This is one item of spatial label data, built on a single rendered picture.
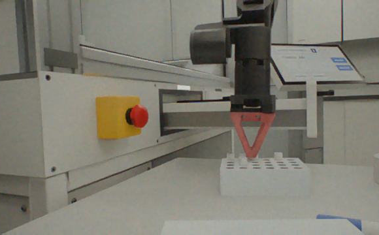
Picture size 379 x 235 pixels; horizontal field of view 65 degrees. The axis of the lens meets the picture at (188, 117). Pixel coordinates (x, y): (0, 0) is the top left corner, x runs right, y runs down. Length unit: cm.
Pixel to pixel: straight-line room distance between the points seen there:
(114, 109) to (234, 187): 22
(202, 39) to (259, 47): 9
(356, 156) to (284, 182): 331
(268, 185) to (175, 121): 33
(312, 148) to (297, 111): 113
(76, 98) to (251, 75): 27
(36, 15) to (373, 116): 351
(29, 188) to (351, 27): 388
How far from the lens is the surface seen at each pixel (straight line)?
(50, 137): 45
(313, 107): 61
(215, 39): 48
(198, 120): 68
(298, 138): 172
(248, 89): 46
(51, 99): 46
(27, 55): 47
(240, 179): 44
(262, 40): 48
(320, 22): 408
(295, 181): 44
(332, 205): 43
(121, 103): 50
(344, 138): 370
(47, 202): 47
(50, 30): 47
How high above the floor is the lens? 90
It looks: 3 degrees down
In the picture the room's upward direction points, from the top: 2 degrees counter-clockwise
